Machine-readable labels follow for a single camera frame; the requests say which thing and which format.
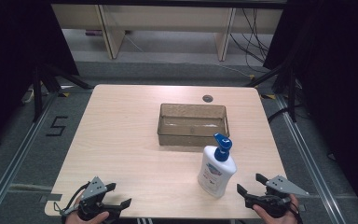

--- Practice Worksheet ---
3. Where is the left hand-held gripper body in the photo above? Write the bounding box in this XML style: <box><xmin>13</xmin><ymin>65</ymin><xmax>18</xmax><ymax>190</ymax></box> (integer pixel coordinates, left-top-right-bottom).
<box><xmin>76</xmin><ymin>175</ymin><xmax>122</xmax><ymax>222</ymax></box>

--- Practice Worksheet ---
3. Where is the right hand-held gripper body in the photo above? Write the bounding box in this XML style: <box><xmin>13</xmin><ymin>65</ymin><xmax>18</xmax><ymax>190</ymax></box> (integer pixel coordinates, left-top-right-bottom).
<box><xmin>244</xmin><ymin>175</ymin><xmax>310</xmax><ymax>219</ymax></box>

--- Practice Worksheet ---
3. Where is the white pump bottle blue cap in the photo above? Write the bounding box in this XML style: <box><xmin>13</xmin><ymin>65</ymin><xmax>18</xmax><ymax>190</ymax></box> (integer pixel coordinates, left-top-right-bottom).
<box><xmin>197</xmin><ymin>133</ymin><xmax>238</xmax><ymax>200</ymax></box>

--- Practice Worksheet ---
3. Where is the translucent brown plastic bin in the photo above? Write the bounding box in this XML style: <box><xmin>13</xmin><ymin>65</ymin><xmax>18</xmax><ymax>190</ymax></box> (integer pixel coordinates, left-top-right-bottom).
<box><xmin>157</xmin><ymin>103</ymin><xmax>231</xmax><ymax>147</ymax></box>

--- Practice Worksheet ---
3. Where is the person's left hand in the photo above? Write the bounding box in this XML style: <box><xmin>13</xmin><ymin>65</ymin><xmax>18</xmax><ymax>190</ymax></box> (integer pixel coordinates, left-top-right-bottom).
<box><xmin>64</xmin><ymin>211</ymin><xmax>110</xmax><ymax>224</ymax></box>

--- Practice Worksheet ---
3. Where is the person's right hand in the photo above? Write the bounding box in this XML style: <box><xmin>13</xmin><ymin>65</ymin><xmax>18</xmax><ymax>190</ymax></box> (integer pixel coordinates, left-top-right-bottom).
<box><xmin>252</xmin><ymin>194</ymin><xmax>301</xmax><ymax>224</ymax></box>

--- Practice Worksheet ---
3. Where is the grey tape strip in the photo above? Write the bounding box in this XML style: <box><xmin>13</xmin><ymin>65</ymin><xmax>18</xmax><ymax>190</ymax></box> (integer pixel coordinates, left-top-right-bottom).
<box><xmin>38</xmin><ymin>192</ymin><xmax>63</xmax><ymax>203</ymax></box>

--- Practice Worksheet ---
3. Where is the black metal stand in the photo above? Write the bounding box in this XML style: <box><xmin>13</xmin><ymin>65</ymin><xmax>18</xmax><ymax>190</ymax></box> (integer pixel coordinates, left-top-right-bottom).
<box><xmin>245</xmin><ymin>61</ymin><xmax>298</xmax><ymax>123</ymax></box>
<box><xmin>32</xmin><ymin>63</ymin><xmax>95</xmax><ymax>123</ymax></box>

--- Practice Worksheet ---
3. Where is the white power strip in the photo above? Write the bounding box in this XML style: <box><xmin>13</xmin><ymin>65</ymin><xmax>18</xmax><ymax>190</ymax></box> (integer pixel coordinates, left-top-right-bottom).
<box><xmin>21</xmin><ymin>88</ymin><xmax>36</xmax><ymax>105</ymax></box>

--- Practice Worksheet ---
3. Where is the black curtain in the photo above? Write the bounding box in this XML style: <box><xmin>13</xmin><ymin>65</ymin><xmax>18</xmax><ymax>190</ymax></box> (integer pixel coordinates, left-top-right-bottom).
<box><xmin>0</xmin><ymin>0</ymin><xmax>80</xmax><ymax>156</ymax></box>
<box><xmin>262</xmin><ymin>0</ymin><xmax>358</xmax><ymax>217</ymax></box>

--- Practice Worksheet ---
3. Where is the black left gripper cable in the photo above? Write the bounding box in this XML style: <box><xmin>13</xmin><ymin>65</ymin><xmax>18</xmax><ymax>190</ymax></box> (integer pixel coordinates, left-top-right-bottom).
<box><xmin>53</xmin><ymin>182</ymin><xmax>90</xmax><ymax>218</ymax></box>

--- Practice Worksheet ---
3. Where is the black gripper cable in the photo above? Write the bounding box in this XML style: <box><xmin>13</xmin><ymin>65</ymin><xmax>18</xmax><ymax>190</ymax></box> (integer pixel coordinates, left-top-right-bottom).
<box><xmin>53</xmin><ymin>182</ymin><xmax>90</xmax><ymax>218</ymax></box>
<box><xmin>291</xmin><ymin>201</ymin><xmax>305</xmax><ymax>224</ymax></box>

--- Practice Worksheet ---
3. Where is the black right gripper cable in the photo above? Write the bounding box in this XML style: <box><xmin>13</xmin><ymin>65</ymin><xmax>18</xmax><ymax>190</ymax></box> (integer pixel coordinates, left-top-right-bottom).
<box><xmin>291</xmin><ymin>201</ymin><xmax>305</xmax><ymax>224</ymax></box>

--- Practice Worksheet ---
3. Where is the aluminium floor rail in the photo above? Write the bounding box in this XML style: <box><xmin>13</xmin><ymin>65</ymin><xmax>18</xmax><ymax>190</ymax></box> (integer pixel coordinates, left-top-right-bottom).
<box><xmin>274</xmin><ymin>94</ymin><xmax>347</xmax><ymax>224</ymax></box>
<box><xmin>0</xmin><ymin>92</ymin><xmax>59</xmax><ymax>224</ymax></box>

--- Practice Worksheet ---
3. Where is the thick black floor cable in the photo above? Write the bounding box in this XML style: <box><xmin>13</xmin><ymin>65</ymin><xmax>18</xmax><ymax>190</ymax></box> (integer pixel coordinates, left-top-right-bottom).
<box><xmin>267</xmin><ymin>105</ymin><xmax>294</xmax><ymax>124</ymax></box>

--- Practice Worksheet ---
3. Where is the bundle of black floor cables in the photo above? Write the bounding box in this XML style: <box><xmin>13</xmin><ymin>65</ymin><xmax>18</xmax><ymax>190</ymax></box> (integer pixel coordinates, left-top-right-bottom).
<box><xmin>228</xmin><ymin>7</ymin><xmax>270</xmax><ymax>75</ymax></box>

